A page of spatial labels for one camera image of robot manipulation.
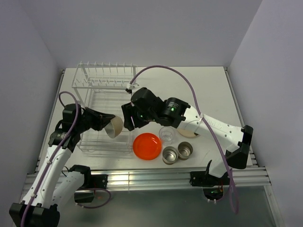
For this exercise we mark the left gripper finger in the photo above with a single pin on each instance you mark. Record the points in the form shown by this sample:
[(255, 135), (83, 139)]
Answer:
[(92, 112), (100, 121)]

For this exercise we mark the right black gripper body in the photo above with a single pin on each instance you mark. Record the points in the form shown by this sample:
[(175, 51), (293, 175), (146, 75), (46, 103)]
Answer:
[(141, 118)]

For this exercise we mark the aluminium table rail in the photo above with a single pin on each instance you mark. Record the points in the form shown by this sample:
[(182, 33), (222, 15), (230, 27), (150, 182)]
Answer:
[(174, 178)]

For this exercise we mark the right steel cup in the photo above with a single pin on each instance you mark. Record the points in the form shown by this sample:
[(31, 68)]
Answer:
[(185, 150)]

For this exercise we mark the white wire dish rack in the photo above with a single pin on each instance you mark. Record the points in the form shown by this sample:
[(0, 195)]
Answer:
[(101, 87)]

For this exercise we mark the floral ceramic bowl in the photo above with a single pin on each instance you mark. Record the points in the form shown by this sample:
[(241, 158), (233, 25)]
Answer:
[(114, 128)]

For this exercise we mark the orange plastic plate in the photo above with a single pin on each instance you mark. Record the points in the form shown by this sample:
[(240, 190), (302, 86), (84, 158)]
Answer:
[(147, 146)]

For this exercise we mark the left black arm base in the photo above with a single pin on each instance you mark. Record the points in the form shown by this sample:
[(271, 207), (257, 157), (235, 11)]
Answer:
[(83, 195)]

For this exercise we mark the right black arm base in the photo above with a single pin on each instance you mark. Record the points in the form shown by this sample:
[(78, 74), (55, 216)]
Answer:
[(204, 179)]

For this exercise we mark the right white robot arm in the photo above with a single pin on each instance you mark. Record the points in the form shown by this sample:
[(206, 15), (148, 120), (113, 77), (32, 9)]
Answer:
[(233, 142)]

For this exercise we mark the beige plate with black spot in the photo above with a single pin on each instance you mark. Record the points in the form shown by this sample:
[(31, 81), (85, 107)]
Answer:
[(187, 134)]

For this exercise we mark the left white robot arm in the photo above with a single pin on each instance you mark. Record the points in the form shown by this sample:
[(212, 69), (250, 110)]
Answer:
[(40, 206)]

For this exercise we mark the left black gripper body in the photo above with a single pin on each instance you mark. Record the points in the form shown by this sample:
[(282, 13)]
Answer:
[(85, 122)]

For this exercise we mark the left steel cup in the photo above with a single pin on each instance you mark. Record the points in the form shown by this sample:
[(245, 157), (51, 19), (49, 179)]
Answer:
[(169, 155)]

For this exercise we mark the steel cup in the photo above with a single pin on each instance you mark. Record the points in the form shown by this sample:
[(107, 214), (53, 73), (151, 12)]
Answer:
[(169, 155), (185, 150)]

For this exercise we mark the clear plastic cup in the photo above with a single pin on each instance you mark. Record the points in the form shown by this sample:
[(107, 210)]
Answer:
[(167, 135)]

